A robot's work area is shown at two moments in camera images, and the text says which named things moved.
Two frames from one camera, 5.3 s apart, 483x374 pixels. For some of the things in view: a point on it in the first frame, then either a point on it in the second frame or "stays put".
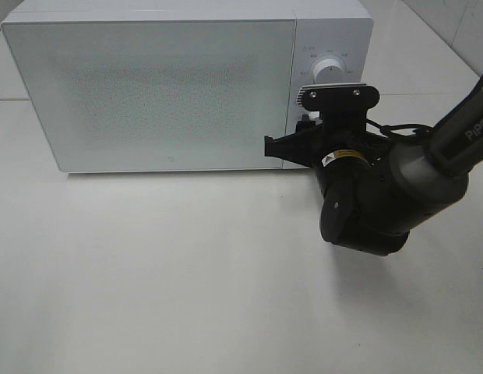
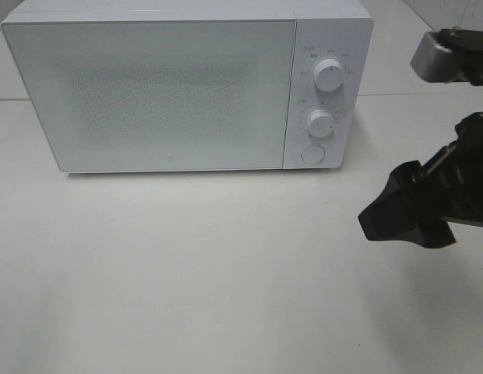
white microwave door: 160,96 stays put
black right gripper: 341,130 -> 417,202
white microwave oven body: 135,86 stays put
